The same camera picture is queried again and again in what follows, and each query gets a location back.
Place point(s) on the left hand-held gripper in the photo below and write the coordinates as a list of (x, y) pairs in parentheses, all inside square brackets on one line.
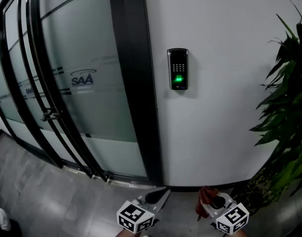
[(135, 216)]

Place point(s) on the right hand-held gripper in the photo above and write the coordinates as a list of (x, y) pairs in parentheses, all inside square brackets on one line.
[(232, 218)]

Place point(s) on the reddish brown cloth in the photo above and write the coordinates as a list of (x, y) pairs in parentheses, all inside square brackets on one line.
[(204, 199)]

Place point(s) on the person's left forearm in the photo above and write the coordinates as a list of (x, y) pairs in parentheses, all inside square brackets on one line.
[(125, 234)]

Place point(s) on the green leafy plant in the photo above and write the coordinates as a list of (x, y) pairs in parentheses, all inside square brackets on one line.
[(291, 102)]

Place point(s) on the black door lock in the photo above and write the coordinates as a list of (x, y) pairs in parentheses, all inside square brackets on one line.
[(50, 114)]

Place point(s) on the white object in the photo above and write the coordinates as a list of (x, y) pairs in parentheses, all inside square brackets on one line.
[(0, 217)]

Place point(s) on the frosted glass panel large logo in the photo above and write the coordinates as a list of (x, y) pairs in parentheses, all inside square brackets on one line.
[(91, 46)]

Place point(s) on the frosted glass door small logo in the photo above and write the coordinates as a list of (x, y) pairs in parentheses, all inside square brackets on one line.
[(25, 78)]

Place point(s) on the black door frame post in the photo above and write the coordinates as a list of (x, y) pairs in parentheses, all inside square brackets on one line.
[(133, 83)]

